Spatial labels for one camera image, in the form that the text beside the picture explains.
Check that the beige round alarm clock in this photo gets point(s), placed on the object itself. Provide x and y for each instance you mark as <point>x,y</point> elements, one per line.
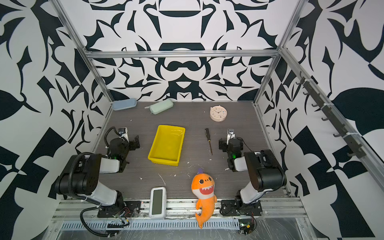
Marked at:
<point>218,113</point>

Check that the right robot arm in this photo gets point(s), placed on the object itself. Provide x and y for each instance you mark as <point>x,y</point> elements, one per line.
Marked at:
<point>265,172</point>

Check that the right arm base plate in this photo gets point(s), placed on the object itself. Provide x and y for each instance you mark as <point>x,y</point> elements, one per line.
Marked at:
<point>232,208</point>

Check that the white cable duct strip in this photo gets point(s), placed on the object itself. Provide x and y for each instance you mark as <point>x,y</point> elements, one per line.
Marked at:
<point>178,224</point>

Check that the yellow plastic bin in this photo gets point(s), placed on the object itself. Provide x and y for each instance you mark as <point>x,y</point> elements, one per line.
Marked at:
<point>167,145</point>

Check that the blue pencil case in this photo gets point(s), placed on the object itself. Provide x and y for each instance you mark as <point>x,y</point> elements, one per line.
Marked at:
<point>124,104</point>

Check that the green pencil case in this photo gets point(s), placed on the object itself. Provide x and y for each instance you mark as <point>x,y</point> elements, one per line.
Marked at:
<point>160,107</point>

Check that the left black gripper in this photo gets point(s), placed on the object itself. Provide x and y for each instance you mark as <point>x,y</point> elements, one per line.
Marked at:
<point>133,146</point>

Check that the black screwdriver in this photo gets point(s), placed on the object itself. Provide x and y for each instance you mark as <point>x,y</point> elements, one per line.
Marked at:
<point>208,136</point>

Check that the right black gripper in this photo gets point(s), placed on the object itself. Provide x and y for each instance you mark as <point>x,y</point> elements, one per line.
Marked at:
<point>225,144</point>

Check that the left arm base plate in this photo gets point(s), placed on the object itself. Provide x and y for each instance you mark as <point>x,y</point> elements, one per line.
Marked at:
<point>126,210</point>

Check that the white digital clock device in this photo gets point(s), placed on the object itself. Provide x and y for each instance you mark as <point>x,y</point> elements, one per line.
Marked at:
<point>158,203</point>

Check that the orange shark plush toy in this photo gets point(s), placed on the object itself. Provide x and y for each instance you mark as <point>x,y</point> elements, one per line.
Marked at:
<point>203,186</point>

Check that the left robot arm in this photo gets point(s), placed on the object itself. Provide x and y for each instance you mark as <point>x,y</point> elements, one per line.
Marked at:
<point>80,177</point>

